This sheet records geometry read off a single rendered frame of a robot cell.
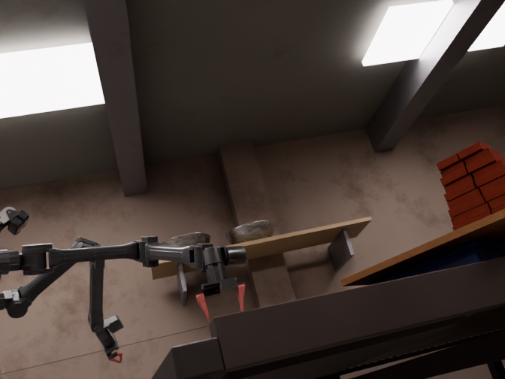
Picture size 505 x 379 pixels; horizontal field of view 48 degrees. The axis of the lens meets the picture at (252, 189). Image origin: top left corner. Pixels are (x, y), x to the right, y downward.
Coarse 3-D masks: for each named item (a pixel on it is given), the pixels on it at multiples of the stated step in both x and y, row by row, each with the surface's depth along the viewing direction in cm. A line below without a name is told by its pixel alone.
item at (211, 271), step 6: (216, 264) 165; (222, 264) 166; (210, 270) 164; (216, 270) 164; (222, 270) 164; (210, 276) 163; (216, 276) 163; (222, 276) 163; (210, 282) 163; (216, 282) 162; (204, 288) 161; (210, 288) 165; (216, 288) 164
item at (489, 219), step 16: (480, 224) 125; (496, 224) 125; (432, 240) 132; (448, 240) 130; (464, 240) 133; (480, 240) 138; (496, 240) 143; (400, 256) 138; (416, 256) 137; (432, 256) 142; (368, 272) 144; (384, 272) 146
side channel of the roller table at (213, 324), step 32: (384, 288) 113; (416, 288) 114; (448, 288) 116; (480, 288) 118; (224, 320) 102; (256, 320) 104; (288, 320) 105; (320, 320) 107; (352, 320) 108; (384, 320) 110; (416, 320) 111; (224, 352) 100; (256, 352) 101; (288, 352) 103
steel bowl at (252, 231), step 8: (248, 224) 436; (256, 224) 437; (264, 224) 440; (272, 224) 449; (232, 232) 441; (240, 232) 437; (248, 232) 436; (256, 232) 437; (264, 232) 440; (272, 232) 449; (232, 240) 443; (240, 240) 439; (248, 240) 438
